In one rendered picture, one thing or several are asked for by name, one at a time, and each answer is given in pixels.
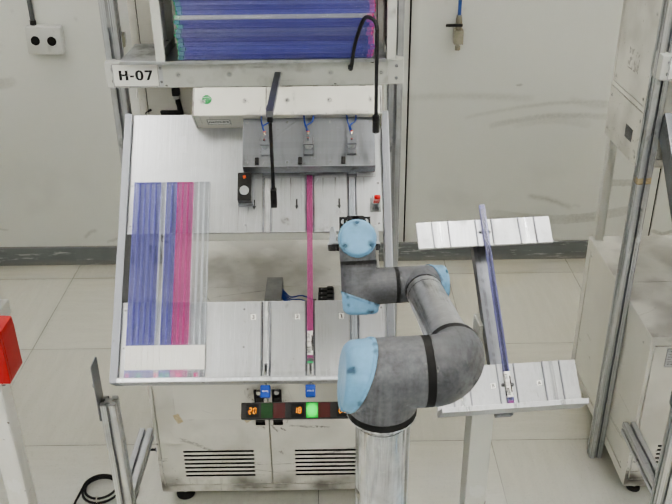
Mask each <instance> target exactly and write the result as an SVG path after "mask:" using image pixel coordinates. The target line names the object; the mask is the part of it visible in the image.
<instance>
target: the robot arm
mask: <svg viewBox="0 0 672 504"><path fill-rule="evenodd" d="M342 219H344V225H343V223H341V220H342ZM366 219H368V222H367V221H366ZM337 243H338V244H337ZM327 249H328V251H339V255H340V268H341V294H342V304H343V311H344V312H345V313H346V314H349V315H367V314H375V313H377V312H378V311H379V306H380V304H389V303H407V302H409V303H410V306H411V308H412V310H413V313H414V315H415V317H416V320H417V322H418V324H419V327H420V329H421V332H422V334H423V335H413V336H394V337H375V338H374V337H372V336H370V337H366V338H363V339H353V340H350V341H348V342H347V343H345V344H344V346H343V348H342V350H341V354H340V358H339V365H338V382H337V399H338V406H339V409H340V410H341V411H342V412H345V413H347V416H348V418H349V420H350V422H351V423H352V424H353V425H355V426H356V433H355V504H404V483H405V458H406V433H407V428H408V427H409V426H410V425H411V424H412V423H413V422H414V420H415V418H416V414H417V408H429V407H441V406H445V405H449V404H452V403H454V402H456V401H458V400H459V399H461V398H463V397H464V396H465V395H466V394H468V393H469V392H470V391H471V390H472V388H473V387H474V386H475V385H476V383H477V382H478V380H479V378H480V376H481V374H482V371H483V368H484V363H485V353H484V347H483V344H482V342H481V340H480V338H479V336H478V335H477V333H476V332H475V330H474V329H473V328H471V327H470V326H468V325H467V324H464V322H463V321H462V319H461V317H460V315H459V314H458V312H457V310H456V308H455V307H454V305H453V303H452V302H451V300H450V298H449V294H450V277H449V274H448V270H447V268H446V267H445V266H443V265H432V264H426V265H419V266H399V267H380V268H377V260H376V250H381V243H380V242H379V234H378V227H377V226H376V225H374V227H373V226H372V225H371V224H370V217H364V216H347V217H339V233H338V235H337V234H336V230H335V227H334V226H332V227H331V228H330V237H329V243H328V244H327Z"/></svg>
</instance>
